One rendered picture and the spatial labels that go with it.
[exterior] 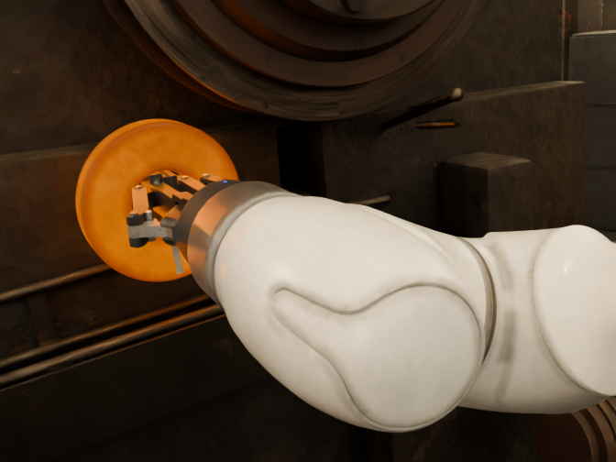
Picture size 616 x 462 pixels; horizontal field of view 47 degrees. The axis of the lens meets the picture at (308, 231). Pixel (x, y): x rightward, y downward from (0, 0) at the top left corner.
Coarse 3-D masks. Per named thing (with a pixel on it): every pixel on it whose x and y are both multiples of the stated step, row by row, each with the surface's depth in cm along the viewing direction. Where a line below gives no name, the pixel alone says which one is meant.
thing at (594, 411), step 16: (608, 400) 83; (544, 416) 87; (560, 416) 85; (576, 416) 83; (592, 416) 82; (608, 416) 82; (544, 432) 88; (560, 432) 85; (576, 432) 83; (592, 432) 82; (608, 432) 81; (544, 448) 88; (560, 448) 86; (576, 448) 83; (592, 448) 81; (608, 448) 81
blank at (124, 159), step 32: (128, 128) 63; (160, 128) 64; (192, 128) 65; (96, 160) 62; (128, 160) 63; (160, 160) 65; (192, 160) 66; (224, 160) 68; (96, 192) 63; (128, 192) 64; (96, 224) 63; (128, 256) 65; (160, 256) 67
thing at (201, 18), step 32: (192, 0) 63; (224, 0) 63; (256, 0) 63; (448, 0) 75; (224, 32) 65; (256, 32) 65; (288, 32) 65; (320, 32) 67; (352, 32) 68; (384, 32) 70; (416, 32) 74; (256, 64) 67; (288, 64) 68; (320, 64) 70; (352, 64) 71; (384, 64) 73
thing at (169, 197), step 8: (152, 176) 62; (160, 176) 62; (152, 184) 62; (160, 184) 62; (160, 192) 60; (168, 192) 59; (176, 192) 59; (184, 192) 56; (160, 200) 60; (168, 200) 58; (176, 200) 56; (184, 200) 54; (160, 208) 60; (168, 208) 58
